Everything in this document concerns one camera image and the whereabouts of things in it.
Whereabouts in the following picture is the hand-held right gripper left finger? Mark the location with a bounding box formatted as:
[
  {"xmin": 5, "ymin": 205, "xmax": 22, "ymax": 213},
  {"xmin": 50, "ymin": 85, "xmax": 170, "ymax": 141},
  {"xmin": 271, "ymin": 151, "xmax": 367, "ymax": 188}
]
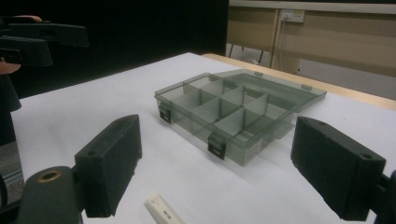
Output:
[{"xmin": 74, "ymin": 114, "xmax": 143, "ymax": 218}]

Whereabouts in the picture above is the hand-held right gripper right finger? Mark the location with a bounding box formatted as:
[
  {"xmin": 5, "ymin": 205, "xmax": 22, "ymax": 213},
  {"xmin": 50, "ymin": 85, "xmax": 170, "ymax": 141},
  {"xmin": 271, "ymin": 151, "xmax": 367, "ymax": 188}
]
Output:
[{"xmin": 290, "ymin": 116, "xmax": 388, "ymax": 222}]

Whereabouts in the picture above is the grey transparent compartment organizer box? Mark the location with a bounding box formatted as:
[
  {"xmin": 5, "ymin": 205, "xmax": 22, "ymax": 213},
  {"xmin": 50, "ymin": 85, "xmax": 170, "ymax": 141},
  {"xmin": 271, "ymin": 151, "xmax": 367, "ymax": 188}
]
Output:
[{"xmin": 154, "ymin": 68, "xmax": 328, "ymax": 167}]

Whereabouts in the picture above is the white table sheet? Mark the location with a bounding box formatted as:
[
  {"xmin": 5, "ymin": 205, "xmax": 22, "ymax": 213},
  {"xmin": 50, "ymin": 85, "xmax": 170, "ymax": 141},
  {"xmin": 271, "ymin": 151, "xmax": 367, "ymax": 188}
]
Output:
[{"xmin": 10, "ymin": 51, "xmax": 396, "ymax": 224}]

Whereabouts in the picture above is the small white flat stick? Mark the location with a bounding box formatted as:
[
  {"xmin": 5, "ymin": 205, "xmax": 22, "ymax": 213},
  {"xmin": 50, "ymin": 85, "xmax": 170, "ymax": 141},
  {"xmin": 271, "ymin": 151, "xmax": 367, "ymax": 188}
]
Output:
[{"xmin": 144, "ymin": 193, "xmax": 187, "ymax": 224}]

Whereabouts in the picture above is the white cable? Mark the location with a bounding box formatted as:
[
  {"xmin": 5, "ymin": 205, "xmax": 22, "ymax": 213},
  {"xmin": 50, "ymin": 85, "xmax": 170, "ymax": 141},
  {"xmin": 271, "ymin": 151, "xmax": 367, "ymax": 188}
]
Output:
[{"xmin": 271, "ymin": 20, "xmax": 286, "ymax": 68}]

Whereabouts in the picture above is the white wall socket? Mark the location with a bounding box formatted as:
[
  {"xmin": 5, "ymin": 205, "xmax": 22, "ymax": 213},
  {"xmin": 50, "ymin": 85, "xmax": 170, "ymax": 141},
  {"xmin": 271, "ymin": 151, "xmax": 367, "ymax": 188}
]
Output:
[{"xmin": 279, "ymin": 8, "xmax": 305, "ymax": 24}]

